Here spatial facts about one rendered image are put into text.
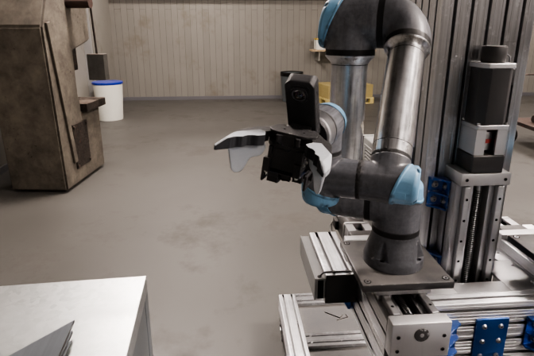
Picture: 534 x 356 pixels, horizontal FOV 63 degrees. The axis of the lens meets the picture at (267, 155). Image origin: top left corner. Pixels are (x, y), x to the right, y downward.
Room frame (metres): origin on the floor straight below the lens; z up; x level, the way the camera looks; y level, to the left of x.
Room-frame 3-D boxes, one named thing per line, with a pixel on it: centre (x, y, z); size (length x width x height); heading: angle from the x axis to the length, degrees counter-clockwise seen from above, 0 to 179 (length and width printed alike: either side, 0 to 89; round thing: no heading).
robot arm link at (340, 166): (0.79, -0.12, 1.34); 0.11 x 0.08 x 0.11; 69
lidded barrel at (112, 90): (8.01, 2.93, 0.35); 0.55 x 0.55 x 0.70
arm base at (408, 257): (1.00, -0.32, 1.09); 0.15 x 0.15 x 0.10
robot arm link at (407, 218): (1.00, -0.32, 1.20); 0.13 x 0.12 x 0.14; 69
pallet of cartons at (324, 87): (10.01, -1.77, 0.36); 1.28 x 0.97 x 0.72; 95
